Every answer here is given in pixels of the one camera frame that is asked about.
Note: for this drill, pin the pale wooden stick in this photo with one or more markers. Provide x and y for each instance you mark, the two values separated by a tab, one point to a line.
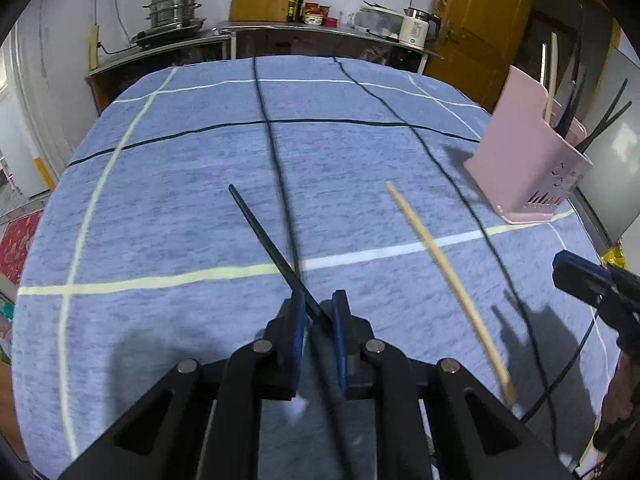
93	47

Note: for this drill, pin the black induction cooker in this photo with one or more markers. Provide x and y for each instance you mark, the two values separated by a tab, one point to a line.
165	35

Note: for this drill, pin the yellow oil bottle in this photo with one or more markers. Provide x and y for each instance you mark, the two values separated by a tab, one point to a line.
291	6

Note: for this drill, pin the clear plastic container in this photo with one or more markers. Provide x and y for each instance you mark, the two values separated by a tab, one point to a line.
375	22

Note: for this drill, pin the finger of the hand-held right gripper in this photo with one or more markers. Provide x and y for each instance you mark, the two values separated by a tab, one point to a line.
580	272

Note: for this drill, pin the red patterned rug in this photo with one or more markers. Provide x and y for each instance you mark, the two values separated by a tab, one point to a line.
20	245

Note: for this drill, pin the yellow wooden door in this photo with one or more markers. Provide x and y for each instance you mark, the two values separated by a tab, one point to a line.
480	10

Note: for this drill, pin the person's right hand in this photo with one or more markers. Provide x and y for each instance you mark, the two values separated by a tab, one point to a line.
616	385

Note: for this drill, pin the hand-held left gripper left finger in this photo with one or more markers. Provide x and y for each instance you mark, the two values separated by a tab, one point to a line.
298	340

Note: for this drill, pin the silver metal chopstick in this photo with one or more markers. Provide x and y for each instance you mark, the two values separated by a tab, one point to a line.
567	102

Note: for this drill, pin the red lidded jar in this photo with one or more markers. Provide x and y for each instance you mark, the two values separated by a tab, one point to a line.
314	12

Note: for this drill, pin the dark glass bottle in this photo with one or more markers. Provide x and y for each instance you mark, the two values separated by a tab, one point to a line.
300	5

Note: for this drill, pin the pink plastic utensil holder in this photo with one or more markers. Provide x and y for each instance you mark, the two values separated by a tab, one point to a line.
520	150

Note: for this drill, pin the steel steamer pot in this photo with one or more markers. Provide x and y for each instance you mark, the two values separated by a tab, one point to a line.
175	7

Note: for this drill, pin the steel kitchen counter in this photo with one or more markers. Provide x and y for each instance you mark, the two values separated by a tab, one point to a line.
280	27

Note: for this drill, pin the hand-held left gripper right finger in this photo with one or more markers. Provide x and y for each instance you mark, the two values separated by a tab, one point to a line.
340	340

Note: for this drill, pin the white electric kettle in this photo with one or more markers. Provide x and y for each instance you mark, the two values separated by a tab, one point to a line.
415	27

